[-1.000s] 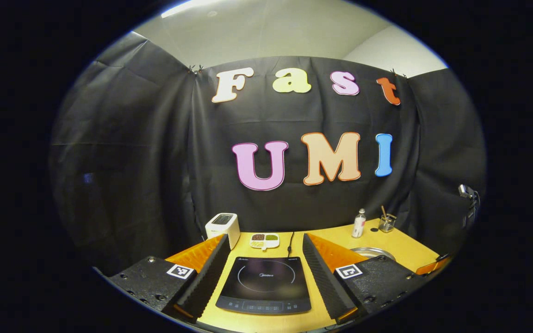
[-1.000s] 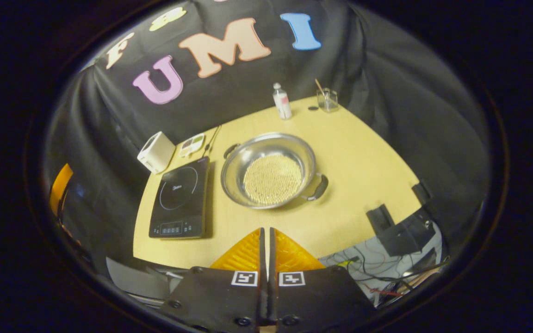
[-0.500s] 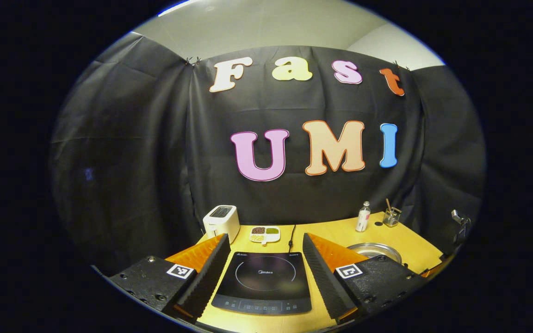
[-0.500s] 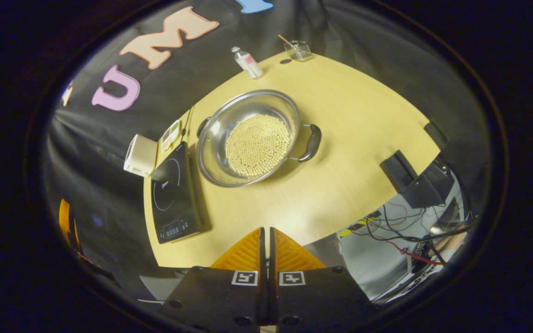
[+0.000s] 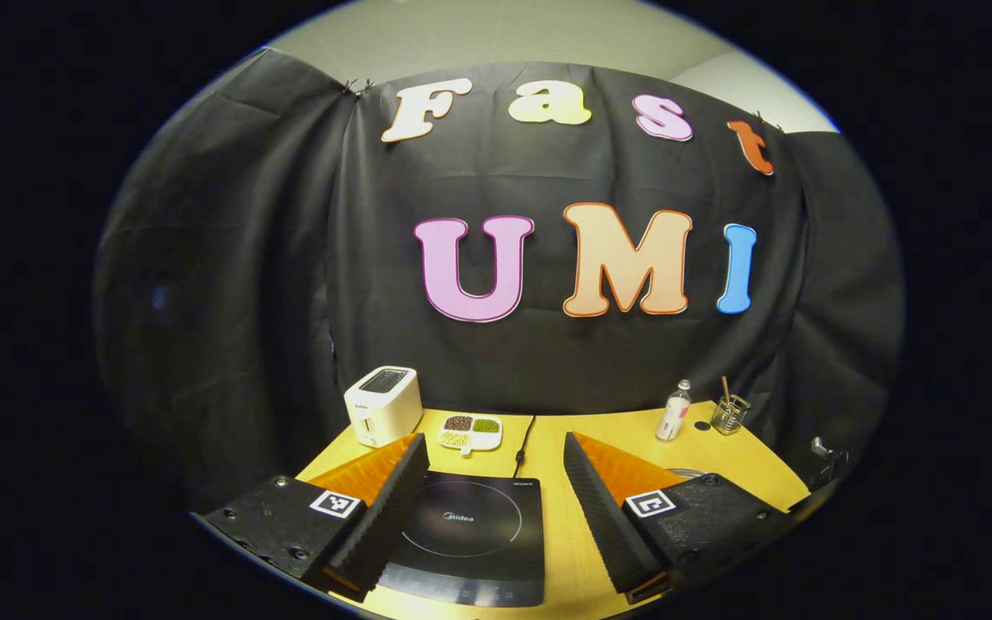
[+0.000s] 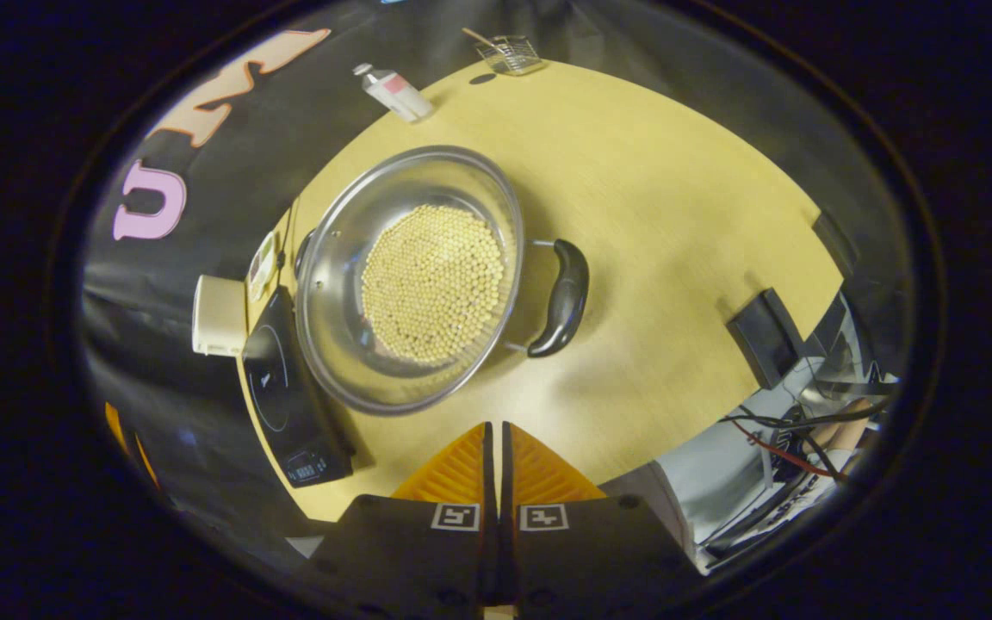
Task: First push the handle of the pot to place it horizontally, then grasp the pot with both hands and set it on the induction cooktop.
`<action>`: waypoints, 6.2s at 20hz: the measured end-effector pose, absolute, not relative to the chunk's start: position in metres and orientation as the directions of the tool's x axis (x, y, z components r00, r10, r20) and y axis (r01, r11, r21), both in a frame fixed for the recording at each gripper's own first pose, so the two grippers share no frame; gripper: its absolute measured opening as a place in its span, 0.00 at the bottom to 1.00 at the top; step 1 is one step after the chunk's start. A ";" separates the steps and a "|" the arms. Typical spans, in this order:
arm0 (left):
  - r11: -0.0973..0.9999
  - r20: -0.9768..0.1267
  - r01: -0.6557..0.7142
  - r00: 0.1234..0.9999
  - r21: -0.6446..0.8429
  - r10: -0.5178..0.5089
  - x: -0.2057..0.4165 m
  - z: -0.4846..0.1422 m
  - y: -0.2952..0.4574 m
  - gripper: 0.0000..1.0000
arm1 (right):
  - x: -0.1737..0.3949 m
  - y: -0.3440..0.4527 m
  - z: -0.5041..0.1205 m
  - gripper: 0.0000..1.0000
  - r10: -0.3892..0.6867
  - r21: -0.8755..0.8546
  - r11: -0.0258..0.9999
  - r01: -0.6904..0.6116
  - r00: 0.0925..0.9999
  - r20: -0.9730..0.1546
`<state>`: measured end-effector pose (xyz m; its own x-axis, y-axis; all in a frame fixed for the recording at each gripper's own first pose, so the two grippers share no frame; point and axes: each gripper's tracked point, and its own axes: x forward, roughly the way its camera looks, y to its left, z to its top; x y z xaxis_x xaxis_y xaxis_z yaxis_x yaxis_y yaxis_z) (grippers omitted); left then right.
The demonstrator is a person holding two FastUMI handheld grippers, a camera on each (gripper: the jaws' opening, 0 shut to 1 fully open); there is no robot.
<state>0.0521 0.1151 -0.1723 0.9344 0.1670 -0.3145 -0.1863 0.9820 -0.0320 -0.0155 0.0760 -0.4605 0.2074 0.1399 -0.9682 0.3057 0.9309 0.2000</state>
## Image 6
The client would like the white toaster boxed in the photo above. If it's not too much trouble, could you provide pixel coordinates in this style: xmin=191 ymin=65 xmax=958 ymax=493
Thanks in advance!
xmin=192 ymin=274 xmax=248 ymax=357

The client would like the white divided bean dish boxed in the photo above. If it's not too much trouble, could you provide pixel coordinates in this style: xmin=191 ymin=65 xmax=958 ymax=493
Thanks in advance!
xmin=246 ymin=231 xmax=280 ymax=304

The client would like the red cable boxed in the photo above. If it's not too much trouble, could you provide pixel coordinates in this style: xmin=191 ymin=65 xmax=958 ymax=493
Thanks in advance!
xmin=730 ymin=419 xmax=846 ymax=481

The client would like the black power cable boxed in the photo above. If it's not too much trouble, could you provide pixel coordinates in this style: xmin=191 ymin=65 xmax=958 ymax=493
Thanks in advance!
xmin=277 ymin=200 xmax=301 ymax=289

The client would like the pile of yellow soybeans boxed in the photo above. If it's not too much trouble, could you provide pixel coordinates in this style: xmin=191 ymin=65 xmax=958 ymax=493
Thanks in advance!
xmin=361 ymin=204 xmax=507 ymax=364

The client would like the steel pot with black handles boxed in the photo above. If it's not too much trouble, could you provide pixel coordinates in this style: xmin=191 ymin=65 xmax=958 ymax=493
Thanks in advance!
xmin=294 ymin=145 xmax=590 ymax=416

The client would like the black floor cable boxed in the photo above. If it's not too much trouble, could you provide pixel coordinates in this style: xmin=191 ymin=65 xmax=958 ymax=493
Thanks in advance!
xmin=720 ymin=400 xmax=893 ymax=431

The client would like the black induction cooktop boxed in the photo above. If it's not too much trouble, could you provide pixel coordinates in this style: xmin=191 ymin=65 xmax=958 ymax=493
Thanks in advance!
xmin=241 ymin=286 xmax=356 ymax=489

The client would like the small black box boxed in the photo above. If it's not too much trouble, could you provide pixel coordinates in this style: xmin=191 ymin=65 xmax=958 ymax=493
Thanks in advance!
xmin=726 ymin=288 xmax=807 ymax=390

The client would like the white bottle with red label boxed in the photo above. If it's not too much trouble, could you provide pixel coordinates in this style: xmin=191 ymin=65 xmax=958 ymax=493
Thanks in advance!
xmin=352 ymin=62 xmax=434 ymax=124

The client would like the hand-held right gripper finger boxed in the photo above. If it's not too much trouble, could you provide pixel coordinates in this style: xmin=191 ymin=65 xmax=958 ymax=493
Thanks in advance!
xmin=307 ymin=422 xmax=497 ymax=617
xmin=500 ymin=422 xmax=704 ymax=617

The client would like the small clear glass cup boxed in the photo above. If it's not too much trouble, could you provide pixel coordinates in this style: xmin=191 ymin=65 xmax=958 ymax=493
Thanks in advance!
xmin=475 ymin=34 xmax=544 ymax=77

